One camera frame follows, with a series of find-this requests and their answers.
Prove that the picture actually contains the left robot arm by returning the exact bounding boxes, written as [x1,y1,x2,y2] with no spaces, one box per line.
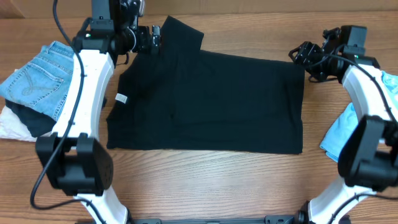
[30,18,161,223]

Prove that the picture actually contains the folded blue jeans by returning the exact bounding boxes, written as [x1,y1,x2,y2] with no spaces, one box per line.
[1,41,74,120]

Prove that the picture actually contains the folded dark garment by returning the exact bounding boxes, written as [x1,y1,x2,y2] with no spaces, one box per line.
[6,100,56,138]

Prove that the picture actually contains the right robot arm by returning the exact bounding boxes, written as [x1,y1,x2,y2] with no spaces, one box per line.
[265,41,397,223]

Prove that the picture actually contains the light blue garment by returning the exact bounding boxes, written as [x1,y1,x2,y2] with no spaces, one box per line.
[320,71,397,162]

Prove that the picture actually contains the black t-shirt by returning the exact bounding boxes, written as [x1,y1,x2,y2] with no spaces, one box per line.
[106,17,305,154]

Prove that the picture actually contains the folded white garment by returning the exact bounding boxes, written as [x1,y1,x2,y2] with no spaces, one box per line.
[1,106,49,142]

